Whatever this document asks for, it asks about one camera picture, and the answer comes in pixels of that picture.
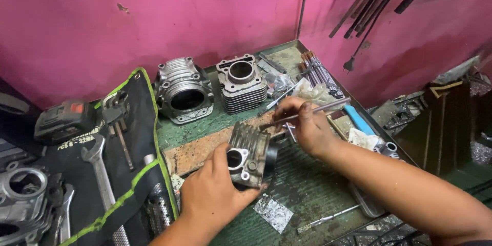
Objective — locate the hanging dark metal rods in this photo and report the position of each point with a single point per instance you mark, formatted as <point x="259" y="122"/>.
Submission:
<point x="378" y="4"/>

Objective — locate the person's left hand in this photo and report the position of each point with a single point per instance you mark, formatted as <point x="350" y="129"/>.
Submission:
<point x="209" y="196"/>

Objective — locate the large silver engine cylinder block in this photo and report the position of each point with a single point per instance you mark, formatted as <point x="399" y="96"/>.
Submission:
<point x="182" y="88"/>

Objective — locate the person's right fingers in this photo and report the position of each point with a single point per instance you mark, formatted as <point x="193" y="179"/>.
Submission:
<point x="298" y="109"/>

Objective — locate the thin grey metal rod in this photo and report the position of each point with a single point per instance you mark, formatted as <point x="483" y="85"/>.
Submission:
<point x="330" y="106"/>

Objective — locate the black red tool battery pack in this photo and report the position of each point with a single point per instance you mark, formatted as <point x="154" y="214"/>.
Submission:
<point x="63" y="121"/>

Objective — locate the small bag of metal parts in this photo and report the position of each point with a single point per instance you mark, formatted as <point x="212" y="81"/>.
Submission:
<point x="280" y="82"/>

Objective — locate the slim metal reamer tool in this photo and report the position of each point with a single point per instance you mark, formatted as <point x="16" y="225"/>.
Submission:
<point x="326" y="218"/>

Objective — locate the dark metal puller tool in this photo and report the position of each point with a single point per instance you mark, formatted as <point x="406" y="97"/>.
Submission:
<point x="115" y="111"/>

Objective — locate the dark cluttered side box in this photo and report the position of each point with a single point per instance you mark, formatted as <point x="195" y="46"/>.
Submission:
<point x="446" y="127"/>

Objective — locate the flat grey metal file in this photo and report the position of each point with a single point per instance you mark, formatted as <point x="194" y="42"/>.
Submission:
<point x="272" y="62"/>

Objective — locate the knurled silver metal cylinder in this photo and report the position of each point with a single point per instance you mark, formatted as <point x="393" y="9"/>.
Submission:
<point x="158" y="207"/>

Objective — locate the grey engine cylinder head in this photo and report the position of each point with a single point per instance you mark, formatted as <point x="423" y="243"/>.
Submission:
<point x="25" y="200"/>

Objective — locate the white crumpled rag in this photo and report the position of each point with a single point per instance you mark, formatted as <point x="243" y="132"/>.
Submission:
<point x="363" y="139"/>

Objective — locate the grey metal tray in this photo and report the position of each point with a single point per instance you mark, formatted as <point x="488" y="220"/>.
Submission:
<point x="367" y="202"/>

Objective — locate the bundle of thin metal rods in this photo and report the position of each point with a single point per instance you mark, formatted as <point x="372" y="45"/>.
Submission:
<point x="321" y="73"/>

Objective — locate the small silver t-shaped tool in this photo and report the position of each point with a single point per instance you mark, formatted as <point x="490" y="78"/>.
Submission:
<point x="290" y="130"/>

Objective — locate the small grey finned engine cylinder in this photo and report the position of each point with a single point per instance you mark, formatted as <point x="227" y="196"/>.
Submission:
<point x="250" y="153"/>

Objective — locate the small silver metal fitting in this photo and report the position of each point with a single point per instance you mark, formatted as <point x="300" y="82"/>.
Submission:
<point x="388" y="149"/>

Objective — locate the thin dark wall pipe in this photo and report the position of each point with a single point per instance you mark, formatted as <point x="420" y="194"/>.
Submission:
<point x="303" y="4"/>

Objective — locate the rusty brown wooden board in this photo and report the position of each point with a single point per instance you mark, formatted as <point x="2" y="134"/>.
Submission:
<point x="196" y="150"/>

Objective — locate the person's right hand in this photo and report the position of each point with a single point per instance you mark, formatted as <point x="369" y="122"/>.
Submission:
<point x="313" y="130"/>

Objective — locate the crumpled clear plastic bag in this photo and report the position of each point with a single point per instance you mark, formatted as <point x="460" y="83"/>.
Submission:
<point x="313" y="91"/>

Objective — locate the silver foil scrap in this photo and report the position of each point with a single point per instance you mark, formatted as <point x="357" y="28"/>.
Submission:
<point x="273" y="213"/>

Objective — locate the slim silver screwdriver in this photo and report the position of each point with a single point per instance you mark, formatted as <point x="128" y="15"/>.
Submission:
<point x="278" y="100"/>

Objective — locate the upright finned engine cylinder block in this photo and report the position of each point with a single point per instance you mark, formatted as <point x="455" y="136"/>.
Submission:
<point x="242" y="84"/>

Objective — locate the small silver wrench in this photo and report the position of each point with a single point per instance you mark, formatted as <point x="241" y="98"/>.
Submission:
<point x="66" y="215"/>

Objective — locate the black green-trimmed tool roll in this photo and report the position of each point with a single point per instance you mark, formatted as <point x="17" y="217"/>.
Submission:
<point x="138" y="138"/>

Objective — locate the silver open-end wrench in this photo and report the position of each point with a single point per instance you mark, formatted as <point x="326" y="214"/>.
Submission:
<point x="100" y="176"/>

